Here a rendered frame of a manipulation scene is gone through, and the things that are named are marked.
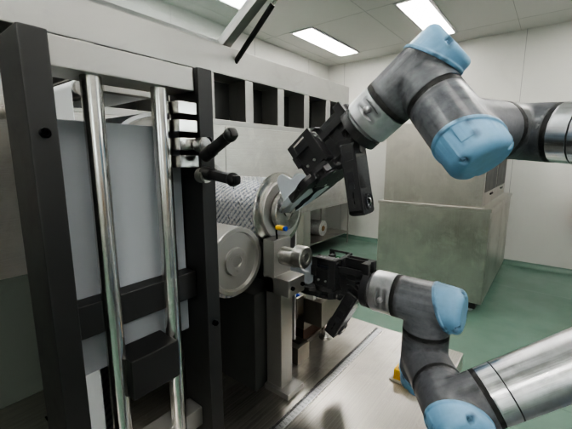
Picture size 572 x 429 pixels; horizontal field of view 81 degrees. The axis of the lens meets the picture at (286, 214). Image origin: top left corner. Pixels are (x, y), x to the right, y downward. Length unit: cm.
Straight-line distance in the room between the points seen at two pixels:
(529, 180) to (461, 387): 455
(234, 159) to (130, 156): 68
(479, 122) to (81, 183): 40
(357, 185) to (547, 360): 32
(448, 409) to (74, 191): 48
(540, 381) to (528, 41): 481
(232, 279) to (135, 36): 57
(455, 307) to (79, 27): 84
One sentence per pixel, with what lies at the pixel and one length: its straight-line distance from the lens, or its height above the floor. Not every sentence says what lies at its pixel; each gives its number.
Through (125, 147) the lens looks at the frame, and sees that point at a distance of 35.
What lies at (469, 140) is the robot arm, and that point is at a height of 137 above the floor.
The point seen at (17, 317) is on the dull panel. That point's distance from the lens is 81.
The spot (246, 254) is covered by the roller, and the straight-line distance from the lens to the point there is 61.
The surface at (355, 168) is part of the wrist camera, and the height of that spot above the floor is 134.
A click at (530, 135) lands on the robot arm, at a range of 53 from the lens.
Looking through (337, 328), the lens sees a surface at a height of 102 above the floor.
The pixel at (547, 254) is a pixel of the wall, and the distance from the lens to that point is 514.
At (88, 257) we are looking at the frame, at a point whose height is 127.
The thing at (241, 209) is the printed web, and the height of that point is 125.
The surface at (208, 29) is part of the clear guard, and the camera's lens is 102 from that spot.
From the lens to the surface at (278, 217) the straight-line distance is 63.
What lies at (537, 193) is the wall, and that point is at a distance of 503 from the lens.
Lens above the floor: 135
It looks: 10 degrees down
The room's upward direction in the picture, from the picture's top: straight up
